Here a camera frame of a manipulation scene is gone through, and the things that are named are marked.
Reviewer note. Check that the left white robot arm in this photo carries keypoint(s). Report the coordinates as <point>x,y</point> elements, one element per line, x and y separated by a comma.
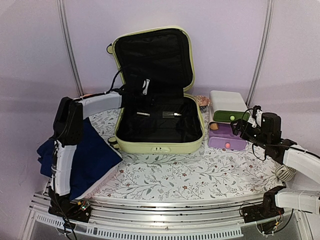
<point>68,127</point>

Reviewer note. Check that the brown plush toy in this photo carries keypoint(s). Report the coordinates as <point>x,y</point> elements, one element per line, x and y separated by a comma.
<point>214,126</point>

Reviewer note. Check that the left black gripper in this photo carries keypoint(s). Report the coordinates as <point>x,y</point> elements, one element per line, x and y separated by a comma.
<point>150,103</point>

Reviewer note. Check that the frosted glass spray bottle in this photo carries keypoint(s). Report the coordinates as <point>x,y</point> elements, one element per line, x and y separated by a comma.
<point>170,114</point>

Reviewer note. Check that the dark blue garment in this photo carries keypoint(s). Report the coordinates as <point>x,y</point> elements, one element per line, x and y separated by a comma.
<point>92,159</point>

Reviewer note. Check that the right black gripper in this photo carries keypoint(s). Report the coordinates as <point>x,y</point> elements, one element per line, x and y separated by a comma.
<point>241,123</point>

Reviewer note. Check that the pink bowl behind basket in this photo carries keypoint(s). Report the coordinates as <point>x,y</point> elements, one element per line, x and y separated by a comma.
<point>87,95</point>

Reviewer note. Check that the right metal corner post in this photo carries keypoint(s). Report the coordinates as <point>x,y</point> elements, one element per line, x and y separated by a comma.
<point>261,53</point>

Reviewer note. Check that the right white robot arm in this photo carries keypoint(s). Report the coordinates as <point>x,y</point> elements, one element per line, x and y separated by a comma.
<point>297,168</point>

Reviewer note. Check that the metal corner post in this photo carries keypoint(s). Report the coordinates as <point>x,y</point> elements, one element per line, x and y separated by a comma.
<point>61,7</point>
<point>261,53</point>

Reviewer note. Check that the left metal corner post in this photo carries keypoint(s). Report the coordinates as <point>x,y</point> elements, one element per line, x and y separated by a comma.
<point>61,7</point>

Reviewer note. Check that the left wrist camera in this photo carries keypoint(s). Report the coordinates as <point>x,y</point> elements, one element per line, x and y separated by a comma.
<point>145,86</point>

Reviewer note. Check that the green drawer with knob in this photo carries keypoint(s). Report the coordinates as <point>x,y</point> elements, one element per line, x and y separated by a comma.
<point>225,116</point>

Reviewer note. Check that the purple drawer with pink knob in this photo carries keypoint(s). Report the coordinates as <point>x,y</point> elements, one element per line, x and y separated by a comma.
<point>223,138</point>

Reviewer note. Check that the light green hard-shell suitcase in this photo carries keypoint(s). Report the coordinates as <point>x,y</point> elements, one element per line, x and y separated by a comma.
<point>163,54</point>

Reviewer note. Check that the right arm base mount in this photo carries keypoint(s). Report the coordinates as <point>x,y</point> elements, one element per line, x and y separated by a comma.
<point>254,212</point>

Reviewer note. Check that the white plastic mesh basket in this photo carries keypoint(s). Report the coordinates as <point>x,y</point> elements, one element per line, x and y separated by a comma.
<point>100,183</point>

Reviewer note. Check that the floral patterned tablecloth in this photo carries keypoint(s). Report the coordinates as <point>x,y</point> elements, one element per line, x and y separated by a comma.
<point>208,173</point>

